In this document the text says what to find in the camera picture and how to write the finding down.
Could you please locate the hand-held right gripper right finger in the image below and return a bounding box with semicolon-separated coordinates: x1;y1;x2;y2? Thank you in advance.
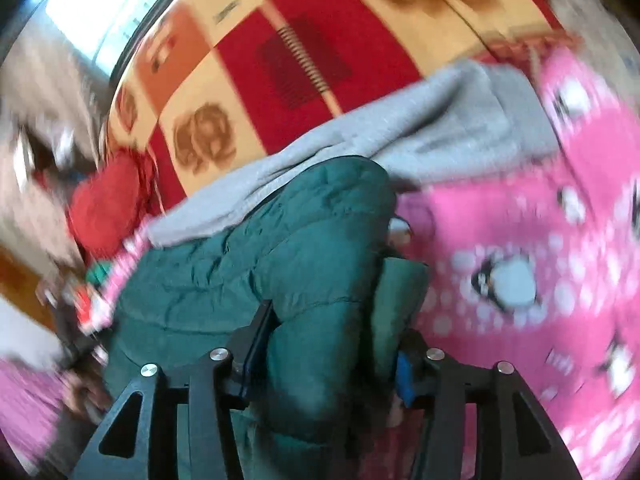
396;330;583;480

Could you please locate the person's left hand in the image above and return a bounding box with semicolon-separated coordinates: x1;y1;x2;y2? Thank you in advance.
62;367;115;425

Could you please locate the green and red cloth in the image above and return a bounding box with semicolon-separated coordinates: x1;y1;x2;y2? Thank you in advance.
75;259;121;328

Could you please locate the green quilted jacket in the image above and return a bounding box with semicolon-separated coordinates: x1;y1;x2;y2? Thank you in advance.
102;155;432;480

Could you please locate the checked rose print blanket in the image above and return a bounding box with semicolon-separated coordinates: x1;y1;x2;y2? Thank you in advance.
102;0;583;211

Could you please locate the grey sweatshirt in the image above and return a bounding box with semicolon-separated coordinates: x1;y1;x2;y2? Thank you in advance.
146;59;560;250

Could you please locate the pink penguin print blanket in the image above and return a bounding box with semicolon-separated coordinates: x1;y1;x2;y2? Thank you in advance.
0;45;640;480

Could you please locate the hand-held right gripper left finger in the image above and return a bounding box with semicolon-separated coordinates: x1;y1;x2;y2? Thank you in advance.
67;300;279;480

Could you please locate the bright window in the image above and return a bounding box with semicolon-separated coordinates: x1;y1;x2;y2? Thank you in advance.
42;0;193;63

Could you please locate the red heart-shaped pillow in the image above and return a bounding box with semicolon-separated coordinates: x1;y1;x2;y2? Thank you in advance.
67;147;161;266

